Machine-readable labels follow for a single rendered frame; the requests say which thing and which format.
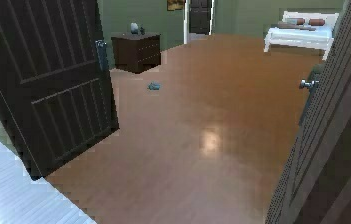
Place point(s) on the blue cloth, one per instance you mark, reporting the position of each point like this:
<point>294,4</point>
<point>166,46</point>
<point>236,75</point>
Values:
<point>154,86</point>

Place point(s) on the dark brown chest of drawers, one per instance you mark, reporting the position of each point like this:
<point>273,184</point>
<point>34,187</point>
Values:
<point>137,51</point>

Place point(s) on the small dark object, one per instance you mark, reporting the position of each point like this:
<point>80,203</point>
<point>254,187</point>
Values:
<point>142,31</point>

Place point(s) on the pale round lamp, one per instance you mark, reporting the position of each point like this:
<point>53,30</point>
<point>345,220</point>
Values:
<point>134,28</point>

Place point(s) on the dark brown room door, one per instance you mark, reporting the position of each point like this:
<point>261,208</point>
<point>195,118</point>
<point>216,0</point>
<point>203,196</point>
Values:
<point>333,143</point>
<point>200,16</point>
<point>46,76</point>

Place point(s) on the framed picture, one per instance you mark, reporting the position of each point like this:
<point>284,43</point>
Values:
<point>175,4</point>

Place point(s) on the white bed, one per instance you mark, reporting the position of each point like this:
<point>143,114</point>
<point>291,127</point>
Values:
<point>299,35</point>

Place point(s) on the reddish brown pillow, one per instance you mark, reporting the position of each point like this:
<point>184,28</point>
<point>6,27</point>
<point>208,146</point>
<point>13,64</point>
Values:
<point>298,21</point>
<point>316,22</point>

